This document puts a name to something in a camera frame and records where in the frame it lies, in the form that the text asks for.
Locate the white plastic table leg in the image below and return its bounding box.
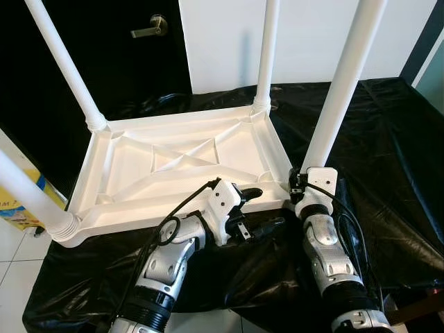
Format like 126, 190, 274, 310
302, 0, 389, 174
0, 149, 80, 244
24, 0, 108, 133
251, 0, 282, 115

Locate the white plastic table top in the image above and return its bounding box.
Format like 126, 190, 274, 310
49, 104, 292, 247

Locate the black plastic table cover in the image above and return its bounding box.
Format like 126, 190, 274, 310
21, 76, 444, 333

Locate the yellow box with blue band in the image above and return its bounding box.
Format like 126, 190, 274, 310
0, 173, 63, 231

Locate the black door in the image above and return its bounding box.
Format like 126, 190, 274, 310
0, 0, 194, 191

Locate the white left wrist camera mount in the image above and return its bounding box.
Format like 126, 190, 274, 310
205, 179, 242, 247

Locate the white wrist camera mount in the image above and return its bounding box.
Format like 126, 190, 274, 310
205, 179, 242, 247
295, 166, 339, 219

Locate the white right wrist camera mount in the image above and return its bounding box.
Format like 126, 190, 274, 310
295, 166, 339, 219

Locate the metal door handle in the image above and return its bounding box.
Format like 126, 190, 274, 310
130, 15, 169, 39

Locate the dark grey wall post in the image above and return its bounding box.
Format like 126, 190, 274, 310
399, 0, 444, 84

